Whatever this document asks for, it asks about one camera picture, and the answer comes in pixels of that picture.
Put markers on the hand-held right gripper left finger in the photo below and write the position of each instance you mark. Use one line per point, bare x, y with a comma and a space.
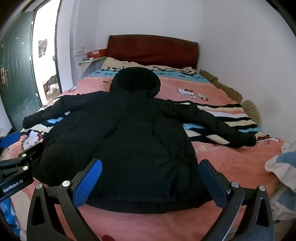
89, 183

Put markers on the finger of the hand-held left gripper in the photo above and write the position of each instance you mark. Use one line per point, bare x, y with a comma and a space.
25, 154
10, 139

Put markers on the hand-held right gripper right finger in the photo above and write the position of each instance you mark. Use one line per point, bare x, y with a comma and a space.
212, 183

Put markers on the black hooded jacket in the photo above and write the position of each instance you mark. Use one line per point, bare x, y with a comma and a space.
129, 139

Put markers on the brown box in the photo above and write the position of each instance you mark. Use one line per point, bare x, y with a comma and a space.
45, 87

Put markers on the red gold door sticker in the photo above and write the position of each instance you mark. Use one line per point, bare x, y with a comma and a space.
3, 77

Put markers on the dark green door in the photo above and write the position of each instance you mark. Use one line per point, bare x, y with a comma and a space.
18, 69

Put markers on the white and blue cloth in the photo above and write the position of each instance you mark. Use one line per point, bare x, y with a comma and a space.
283, 166

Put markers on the beige hand fan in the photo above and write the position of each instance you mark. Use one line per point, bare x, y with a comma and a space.
252, 111

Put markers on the pink cartoon printed blanket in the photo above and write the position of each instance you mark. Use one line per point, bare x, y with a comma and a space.
185, 83

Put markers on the orange box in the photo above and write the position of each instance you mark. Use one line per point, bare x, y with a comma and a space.
97, 53

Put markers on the dark red headboard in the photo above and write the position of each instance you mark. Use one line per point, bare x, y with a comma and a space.
152, 49

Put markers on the grey wall shelf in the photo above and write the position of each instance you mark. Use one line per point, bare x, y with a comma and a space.
89, 66

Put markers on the white wall switch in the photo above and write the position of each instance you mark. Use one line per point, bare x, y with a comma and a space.
80, 50

